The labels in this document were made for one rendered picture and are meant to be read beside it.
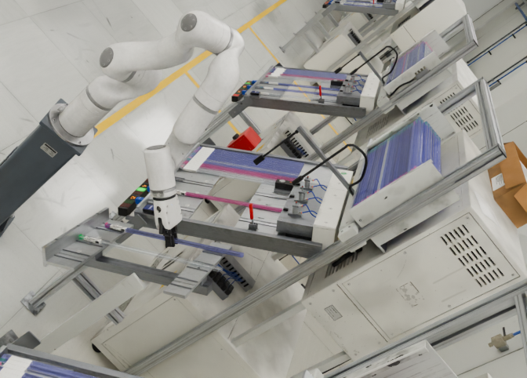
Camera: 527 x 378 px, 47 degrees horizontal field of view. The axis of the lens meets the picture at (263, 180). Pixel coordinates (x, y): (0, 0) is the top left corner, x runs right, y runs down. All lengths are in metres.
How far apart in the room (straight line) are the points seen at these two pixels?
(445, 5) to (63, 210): 4.60
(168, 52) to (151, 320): 1.13
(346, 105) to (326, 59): 3.32
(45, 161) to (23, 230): 0.60
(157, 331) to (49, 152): 0.84
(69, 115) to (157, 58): 0.46
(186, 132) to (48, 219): 1.36
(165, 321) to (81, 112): 0.90
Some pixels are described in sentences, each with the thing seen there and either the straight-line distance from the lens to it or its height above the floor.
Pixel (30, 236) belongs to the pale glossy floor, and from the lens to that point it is 2.95.
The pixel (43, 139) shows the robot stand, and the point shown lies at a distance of 2.37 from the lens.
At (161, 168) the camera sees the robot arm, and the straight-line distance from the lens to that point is 1.89.
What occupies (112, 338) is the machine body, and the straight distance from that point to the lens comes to 2.72.
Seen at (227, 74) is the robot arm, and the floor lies 1.44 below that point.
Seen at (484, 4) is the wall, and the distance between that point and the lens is 10.76.
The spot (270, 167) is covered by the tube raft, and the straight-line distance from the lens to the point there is 2.65.
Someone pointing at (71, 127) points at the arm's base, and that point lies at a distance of 2.32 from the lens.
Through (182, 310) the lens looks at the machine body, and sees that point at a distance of 2.47.
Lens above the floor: 2.16
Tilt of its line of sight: 27 degrees down
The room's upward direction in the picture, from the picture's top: 54 degrees clockwise
